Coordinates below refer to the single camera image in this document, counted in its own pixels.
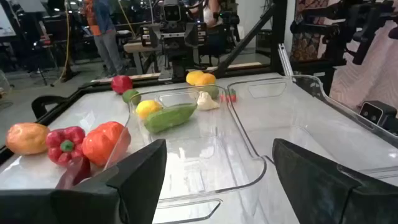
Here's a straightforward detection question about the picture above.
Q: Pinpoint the yellow hanging cable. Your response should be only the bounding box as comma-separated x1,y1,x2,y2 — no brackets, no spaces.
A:
51,0,71,86

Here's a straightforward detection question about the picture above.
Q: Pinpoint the clear plastic bin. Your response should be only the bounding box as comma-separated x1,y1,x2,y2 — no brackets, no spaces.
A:
226,73,398,187
104,83,268,224

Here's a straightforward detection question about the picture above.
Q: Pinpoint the white garlic bulb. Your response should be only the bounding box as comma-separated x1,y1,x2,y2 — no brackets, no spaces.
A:
197,90,220,111

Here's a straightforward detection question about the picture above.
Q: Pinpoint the green cucumber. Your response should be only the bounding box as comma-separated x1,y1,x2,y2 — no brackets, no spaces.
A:
144,103,198,134

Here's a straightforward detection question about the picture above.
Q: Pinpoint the wooden top table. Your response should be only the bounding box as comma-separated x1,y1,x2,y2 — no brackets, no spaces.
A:
123,40,162,74

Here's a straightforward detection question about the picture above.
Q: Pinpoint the silver metal bar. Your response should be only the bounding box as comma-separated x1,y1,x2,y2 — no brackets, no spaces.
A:
277,42,295,78

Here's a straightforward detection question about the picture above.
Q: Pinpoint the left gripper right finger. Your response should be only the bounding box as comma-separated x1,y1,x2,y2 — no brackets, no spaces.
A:
272,138,398,224

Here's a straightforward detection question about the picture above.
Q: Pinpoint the black diagonal frame strut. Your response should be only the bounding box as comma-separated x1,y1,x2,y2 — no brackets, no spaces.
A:
214,4,276,78

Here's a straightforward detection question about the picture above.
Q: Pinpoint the yellow lemon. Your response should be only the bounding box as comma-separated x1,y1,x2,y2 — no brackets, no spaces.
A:
185,70,205,86
135,99,163,121

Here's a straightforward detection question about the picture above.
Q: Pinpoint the seated person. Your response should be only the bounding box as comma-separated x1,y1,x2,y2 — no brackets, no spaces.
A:
186,0,240,63

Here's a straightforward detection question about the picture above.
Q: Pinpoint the dark red chili pepper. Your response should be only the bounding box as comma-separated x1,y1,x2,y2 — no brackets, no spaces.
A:
55,156,91,190

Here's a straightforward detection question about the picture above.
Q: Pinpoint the black frame post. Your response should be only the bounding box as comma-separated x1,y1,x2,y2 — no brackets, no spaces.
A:
272,0,289,74

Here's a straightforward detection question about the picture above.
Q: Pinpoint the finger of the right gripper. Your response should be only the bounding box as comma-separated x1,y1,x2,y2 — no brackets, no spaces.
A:
186,22,208,47
140,24,162,48

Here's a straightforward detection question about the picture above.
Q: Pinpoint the orange fruit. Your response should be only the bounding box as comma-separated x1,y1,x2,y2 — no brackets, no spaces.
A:
195,73,217,86

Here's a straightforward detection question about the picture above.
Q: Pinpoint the red apple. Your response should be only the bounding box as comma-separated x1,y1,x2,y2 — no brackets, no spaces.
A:
111,75,134,95

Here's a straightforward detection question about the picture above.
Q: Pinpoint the tan potato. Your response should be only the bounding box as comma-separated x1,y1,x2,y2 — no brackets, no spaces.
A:
5,122,50,156

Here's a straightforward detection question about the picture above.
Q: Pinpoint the green lime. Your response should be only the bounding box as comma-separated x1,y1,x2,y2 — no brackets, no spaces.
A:
121,88,142,105

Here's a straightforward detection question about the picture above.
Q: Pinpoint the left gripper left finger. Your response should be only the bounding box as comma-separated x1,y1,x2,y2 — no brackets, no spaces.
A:
0,138,168,224

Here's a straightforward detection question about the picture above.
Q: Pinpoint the standing person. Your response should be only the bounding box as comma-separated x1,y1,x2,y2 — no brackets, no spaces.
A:
83,0,130,77

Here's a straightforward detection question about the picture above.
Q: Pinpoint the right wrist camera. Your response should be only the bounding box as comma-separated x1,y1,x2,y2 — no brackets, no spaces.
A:
162,2,183,23

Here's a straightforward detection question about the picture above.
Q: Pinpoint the black table-level camera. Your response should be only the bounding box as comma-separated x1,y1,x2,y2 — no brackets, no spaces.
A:
359,100,398,133

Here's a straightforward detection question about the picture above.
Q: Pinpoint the black handle bracket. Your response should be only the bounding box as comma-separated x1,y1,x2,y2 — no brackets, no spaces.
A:
30,95,68,119

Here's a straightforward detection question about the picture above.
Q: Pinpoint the pale patterned fabric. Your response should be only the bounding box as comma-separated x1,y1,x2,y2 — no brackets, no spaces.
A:
329,21,398,110

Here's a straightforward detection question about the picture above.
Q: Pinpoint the red strawberry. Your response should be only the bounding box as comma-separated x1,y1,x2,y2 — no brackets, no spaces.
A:
219,88,238,103

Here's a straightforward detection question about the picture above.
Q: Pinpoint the black equipment stand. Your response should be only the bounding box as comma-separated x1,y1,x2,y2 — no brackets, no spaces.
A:
290,0,398,94

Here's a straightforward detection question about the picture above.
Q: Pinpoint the orange bell pepper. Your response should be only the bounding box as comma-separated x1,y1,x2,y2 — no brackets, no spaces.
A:
81,121,132,167

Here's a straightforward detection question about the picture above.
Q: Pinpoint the red bell pepper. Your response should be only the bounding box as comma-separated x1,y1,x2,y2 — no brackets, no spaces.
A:
45,126,86,167

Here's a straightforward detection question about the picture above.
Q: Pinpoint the black table edge frame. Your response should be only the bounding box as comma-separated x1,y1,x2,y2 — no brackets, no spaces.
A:
0,63,280,166

